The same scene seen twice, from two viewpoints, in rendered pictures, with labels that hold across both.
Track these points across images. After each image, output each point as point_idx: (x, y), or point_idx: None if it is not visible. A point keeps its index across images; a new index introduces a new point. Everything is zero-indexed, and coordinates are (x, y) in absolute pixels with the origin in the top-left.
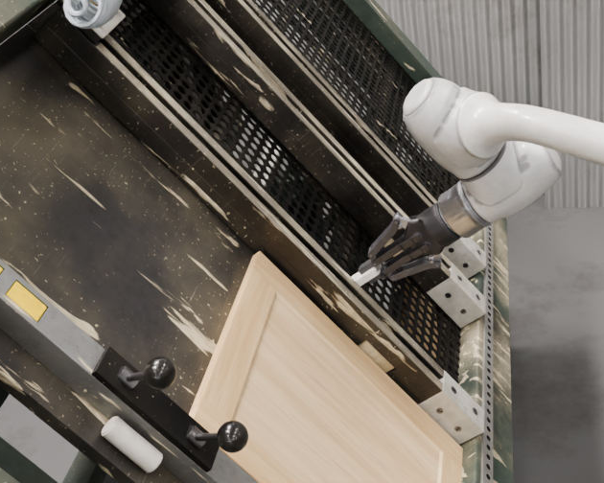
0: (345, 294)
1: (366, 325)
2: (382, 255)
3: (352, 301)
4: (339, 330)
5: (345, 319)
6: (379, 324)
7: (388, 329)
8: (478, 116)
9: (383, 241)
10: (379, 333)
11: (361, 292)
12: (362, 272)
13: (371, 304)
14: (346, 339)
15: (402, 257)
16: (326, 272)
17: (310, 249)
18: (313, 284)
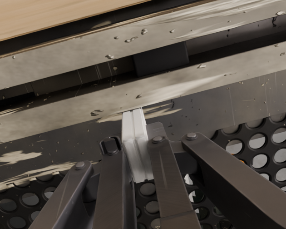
0: (140, 21)
1: (38, 46)
2: (175, 160)
3: (113, 28)
4: (77, 13)
5: (86, 32)
6: (14, 67)
7: None
8: None
9: (234, 169)
10: None
11: (108, 98)
12: (149, 127)
13: (69, 102)
14: (51, 10)
15: (125, 212)
16: (220, 9)
17: (279, 39)
18: (204, 0)
